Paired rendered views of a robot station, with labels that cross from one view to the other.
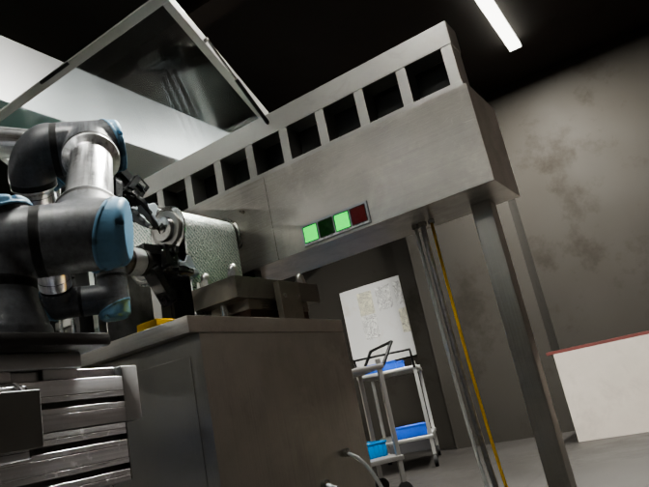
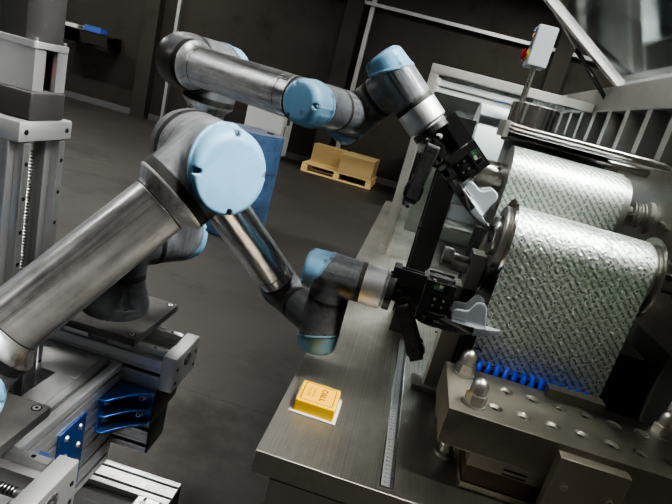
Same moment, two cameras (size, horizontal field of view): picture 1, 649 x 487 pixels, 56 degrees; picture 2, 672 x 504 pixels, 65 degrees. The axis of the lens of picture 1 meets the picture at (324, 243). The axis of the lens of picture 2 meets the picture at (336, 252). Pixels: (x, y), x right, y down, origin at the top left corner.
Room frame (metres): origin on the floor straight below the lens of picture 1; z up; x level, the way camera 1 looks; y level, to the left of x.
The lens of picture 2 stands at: (1.09, -0.29, 1.42)
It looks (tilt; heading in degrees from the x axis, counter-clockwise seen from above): 16 degrees down; 65
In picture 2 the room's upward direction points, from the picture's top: 15 degrees clockwise
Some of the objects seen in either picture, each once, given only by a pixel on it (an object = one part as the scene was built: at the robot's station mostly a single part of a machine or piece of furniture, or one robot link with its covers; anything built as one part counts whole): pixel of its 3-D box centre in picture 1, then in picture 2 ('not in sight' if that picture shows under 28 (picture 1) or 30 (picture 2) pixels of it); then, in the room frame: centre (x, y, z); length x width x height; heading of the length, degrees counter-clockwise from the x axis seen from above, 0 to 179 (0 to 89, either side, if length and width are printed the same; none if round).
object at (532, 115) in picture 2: not in sight; (532, 117); (2.21, 1.02, 1.50); 0.14 x 0.14 x 0.06
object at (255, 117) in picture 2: not in sight; (270, 116); (3.66, 9.61, 0.74); 0.75 x 0.67 x 1.48; 151
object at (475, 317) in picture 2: (189, 265); (477, 318); (1.71, 0.39, 1.11); 0.09 x 0.03 x 0.06; 148
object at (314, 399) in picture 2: (157, 327); (317, 400); (1.47, 0.44, 0.91); 0.07 x 0.07 x 0.02; 59
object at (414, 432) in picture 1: (399, 410); not in sight; (6.28, -0.39, 0.53); 1.17 x 0.65 x 1.05; 167
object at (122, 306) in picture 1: (106, 299); (316, 318); (1.48, 0.56, 1.01); 0.11 x 0.08 x 0.11; 107
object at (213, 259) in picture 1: (216, 271); (549, 337); (1.83, 0.34, 1.11); 0.23 x 0.01 x 0.18; 149
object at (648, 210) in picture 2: not in sight; (631, 213); (2.13, 0.52, 1.33); 0.07 x 0.07 x 0.07; 59
